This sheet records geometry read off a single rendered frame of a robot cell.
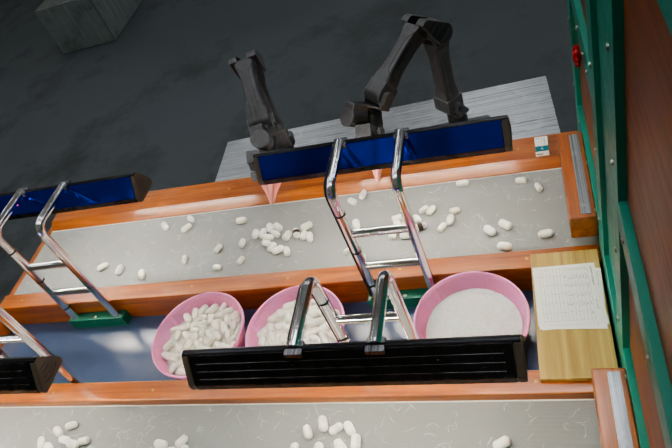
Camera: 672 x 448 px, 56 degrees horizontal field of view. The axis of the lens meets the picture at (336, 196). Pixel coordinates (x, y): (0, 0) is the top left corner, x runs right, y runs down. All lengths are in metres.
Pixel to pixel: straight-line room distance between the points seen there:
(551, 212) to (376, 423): 0.70
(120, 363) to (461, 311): 0.99
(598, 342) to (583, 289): 0.14
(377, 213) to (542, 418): 0.75
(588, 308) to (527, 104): 0.90
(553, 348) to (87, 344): 1.35
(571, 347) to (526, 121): 0.90
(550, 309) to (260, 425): 0.71
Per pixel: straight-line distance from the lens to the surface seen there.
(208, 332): 1.78
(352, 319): 1.33
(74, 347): 2.14
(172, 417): 1.70
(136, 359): 1.96
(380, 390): 1.47
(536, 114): 2.14
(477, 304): 1.58
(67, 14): 5.93
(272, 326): 1.70
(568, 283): 1.53
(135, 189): 1.78
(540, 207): 1.74
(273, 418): 1.56
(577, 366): 1.42
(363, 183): 1.92
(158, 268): 2.06
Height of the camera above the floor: 2.00
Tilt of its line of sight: 40 degrees down
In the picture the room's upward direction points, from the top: 24 degrees counter-clockwise
